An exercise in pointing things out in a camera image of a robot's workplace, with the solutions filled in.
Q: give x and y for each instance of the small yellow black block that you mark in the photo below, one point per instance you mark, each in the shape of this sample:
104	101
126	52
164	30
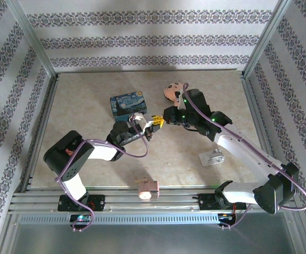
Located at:
158	121

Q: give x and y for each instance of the starry night tin box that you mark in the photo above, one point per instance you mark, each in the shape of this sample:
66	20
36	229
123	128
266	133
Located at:
127	104

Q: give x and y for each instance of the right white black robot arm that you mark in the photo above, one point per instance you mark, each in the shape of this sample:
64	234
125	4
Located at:
248	150

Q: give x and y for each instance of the pink plush doll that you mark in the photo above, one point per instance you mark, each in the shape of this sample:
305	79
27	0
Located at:
171	91

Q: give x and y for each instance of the white plastic bracket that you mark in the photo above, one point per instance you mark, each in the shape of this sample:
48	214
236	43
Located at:
211	158

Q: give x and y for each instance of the wooden toy camera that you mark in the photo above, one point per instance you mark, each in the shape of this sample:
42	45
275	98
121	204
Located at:
148	188

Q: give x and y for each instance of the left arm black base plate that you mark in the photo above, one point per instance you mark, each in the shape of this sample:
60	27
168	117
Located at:
97	202

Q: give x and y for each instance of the aluminium frame rail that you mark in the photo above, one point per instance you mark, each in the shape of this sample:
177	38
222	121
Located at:
152	203

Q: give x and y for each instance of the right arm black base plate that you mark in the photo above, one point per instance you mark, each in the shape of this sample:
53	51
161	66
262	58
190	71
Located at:
207	202

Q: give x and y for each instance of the aluminium frame post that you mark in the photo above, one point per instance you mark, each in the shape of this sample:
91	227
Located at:
266	37
33	39

